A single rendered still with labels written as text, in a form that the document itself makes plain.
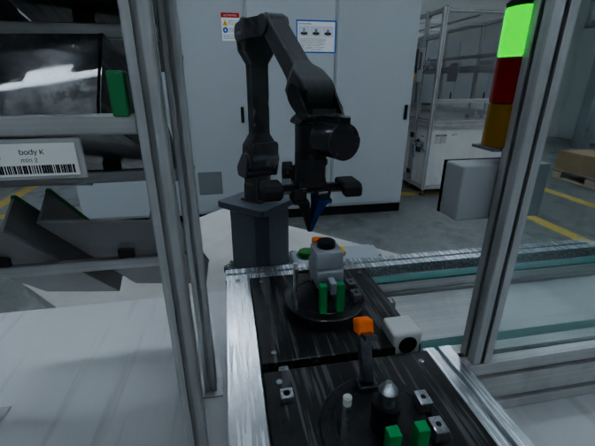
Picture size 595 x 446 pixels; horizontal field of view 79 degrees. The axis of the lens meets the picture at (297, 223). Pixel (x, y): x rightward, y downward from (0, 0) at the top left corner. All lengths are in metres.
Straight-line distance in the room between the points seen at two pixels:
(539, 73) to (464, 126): 4.40
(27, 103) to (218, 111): 3.13
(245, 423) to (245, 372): 0.08
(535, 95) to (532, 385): 0.43
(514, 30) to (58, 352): 0.87
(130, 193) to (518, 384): 3.44
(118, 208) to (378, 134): 2.62
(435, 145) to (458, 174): 4.24
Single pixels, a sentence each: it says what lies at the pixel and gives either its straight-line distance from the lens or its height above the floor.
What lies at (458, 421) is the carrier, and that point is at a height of 0.97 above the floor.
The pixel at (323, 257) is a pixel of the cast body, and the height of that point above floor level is 1.08.
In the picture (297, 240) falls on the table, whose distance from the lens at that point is 1.16.
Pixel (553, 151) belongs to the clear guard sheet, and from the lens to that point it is 0.52.
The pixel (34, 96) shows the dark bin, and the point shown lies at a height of 1.32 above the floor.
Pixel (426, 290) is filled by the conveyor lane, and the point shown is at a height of 0.92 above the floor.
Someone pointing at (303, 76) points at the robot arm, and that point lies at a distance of 0.63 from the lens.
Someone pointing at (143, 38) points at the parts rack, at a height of 1.36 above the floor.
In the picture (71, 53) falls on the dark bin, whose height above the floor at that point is 1.36.
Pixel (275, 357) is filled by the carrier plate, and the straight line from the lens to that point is 0.54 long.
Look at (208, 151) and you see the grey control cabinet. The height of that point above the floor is 0.72.
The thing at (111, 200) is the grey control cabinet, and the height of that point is 0.30.
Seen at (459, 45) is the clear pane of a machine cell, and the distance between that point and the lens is 4.76.
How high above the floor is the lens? 1.33
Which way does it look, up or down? 22 degrees down
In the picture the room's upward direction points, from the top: straight up
